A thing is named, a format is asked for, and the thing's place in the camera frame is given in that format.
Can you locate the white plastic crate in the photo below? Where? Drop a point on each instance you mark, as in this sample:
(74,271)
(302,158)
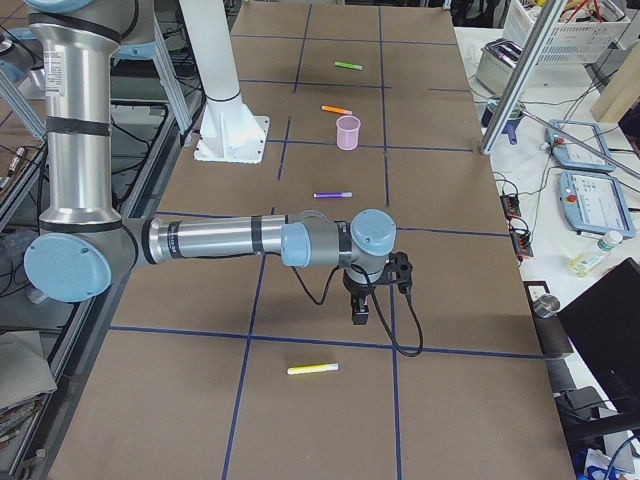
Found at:
(569,42)

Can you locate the lower teach pendant tablet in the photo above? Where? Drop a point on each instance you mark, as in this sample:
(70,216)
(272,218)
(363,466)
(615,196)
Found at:
(594,203)

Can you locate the green highlighter pen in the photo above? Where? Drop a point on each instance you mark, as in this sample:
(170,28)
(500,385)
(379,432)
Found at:
(347,65)

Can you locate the silver toaster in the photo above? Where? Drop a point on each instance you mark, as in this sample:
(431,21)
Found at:
(498,61)

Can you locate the pink mesh pen holder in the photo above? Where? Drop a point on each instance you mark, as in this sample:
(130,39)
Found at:
(347,132)

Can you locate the upper teach pendant tablet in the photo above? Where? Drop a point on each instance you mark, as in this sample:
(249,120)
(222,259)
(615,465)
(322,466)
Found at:
(572,155)

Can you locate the aluminium frame post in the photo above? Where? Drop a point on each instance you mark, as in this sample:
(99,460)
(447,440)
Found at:
(534,45)

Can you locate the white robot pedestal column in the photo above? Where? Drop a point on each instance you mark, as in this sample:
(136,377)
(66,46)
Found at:
(229,131)

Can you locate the small metal cup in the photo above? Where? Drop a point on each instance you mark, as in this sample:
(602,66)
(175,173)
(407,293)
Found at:
(546,306)

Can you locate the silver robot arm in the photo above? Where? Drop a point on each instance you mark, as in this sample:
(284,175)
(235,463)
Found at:
(85,245)

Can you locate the thin metal rod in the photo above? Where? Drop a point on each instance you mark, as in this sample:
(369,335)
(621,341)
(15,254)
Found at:
(574,140)

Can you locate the purple highlighter pen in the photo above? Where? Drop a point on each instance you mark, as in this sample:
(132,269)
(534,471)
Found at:
(333,195)

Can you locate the teach pendant tablet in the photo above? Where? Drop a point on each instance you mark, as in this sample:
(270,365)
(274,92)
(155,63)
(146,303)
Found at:
(594,203)
(572,155)

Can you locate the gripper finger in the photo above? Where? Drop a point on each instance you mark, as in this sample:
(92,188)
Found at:
(355,311)
(363,311)

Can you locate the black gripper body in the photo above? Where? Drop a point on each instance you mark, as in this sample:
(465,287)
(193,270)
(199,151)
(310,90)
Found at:
(356,289)

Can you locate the yellow highlighter pen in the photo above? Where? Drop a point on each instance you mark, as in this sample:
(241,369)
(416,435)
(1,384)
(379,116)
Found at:
(312,369)

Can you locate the orange power strip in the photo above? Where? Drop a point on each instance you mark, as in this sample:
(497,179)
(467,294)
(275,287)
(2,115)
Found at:
(519,231)

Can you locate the black monitor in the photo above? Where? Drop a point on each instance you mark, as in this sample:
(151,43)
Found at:
(603,326)

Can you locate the clear plastic bottle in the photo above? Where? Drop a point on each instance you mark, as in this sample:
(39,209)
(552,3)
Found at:
(585,262)

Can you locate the orange highlighter pen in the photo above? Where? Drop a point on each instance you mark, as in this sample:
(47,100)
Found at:
(336,110)

